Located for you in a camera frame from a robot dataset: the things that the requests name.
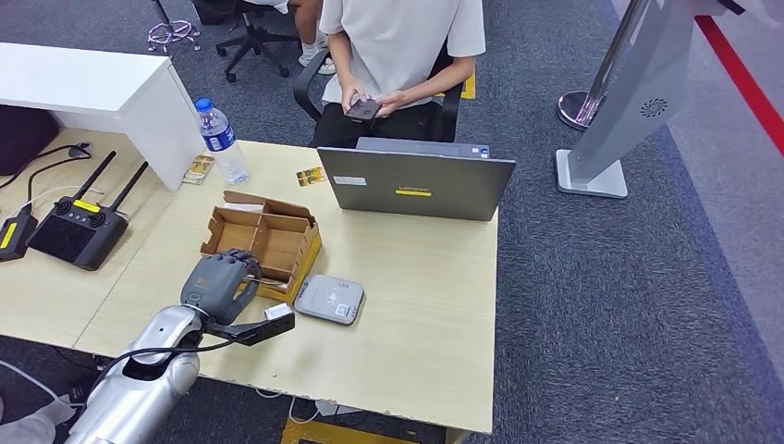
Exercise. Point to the person's left hand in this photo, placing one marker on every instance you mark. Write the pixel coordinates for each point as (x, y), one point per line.
(392, 103)

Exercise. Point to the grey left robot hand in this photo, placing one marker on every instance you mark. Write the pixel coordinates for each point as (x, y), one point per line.
(217, 285)

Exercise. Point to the person's right hand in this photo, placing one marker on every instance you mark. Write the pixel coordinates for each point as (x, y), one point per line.
(354, 95)

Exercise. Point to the dark smartphone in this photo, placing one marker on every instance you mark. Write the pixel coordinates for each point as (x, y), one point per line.
(362, 109)

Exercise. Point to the ID card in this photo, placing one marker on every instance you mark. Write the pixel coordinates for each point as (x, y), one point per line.
(312, 176)

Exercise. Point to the person's left forearm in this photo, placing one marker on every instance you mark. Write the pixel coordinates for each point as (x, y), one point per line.
(441, 83)

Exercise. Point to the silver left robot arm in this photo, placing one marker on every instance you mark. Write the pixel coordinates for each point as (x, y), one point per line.
(141, 392)

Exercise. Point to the person's right forearm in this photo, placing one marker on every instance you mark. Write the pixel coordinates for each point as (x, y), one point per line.
(344, 64)

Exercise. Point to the room key card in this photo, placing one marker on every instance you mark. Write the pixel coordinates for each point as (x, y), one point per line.
(269, 282)

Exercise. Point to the person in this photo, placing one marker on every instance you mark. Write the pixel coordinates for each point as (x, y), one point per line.
(306, 24)
(398, 43)

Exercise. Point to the grey card reader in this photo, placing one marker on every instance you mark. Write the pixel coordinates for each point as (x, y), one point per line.
(329, 299)

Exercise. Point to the printed card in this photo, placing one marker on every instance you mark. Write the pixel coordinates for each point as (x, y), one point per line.
(198, 170)

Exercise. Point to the black office chair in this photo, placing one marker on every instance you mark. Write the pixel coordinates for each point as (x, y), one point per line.
(450, 116)
(254, 40)

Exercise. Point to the brown cardboard divider box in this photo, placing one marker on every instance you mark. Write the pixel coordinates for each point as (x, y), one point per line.
(275, 236)

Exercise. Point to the white paper slip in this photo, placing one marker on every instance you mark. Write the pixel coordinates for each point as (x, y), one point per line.
(244, 208)

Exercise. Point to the yellow box tray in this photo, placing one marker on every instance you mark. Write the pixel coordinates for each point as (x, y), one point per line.
(303, 269)

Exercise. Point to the grey laptop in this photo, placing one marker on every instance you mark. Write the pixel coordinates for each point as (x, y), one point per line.
(416, 187)

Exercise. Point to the clear plastic water bottle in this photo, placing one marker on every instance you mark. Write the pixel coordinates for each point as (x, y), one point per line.
(222, 147)

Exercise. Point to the black remote controller with antennas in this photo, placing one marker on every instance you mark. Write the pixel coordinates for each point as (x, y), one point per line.
(76, 236)

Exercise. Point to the black power adapter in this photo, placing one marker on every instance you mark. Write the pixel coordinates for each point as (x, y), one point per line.
(76, 395)

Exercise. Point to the black device with yellow label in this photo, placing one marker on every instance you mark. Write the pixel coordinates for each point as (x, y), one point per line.
(15, 236)

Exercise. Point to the white robot shell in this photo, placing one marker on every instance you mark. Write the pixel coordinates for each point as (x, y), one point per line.
(30, 429)

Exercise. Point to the black bag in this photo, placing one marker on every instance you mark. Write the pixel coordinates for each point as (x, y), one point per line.
(24, 140)

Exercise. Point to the grey kiosk stand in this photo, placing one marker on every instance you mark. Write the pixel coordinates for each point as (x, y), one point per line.
(637, 92)

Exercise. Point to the white desk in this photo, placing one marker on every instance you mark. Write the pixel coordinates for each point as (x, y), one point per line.
(79, 78)

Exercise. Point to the red floor tape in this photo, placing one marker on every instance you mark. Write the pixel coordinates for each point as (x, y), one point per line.
(741, 80)

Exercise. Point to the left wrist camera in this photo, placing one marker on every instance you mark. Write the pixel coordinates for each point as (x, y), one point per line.
(269, 326)

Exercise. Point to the chrome stanchion post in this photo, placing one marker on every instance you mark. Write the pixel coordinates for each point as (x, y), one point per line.
(579, 111)

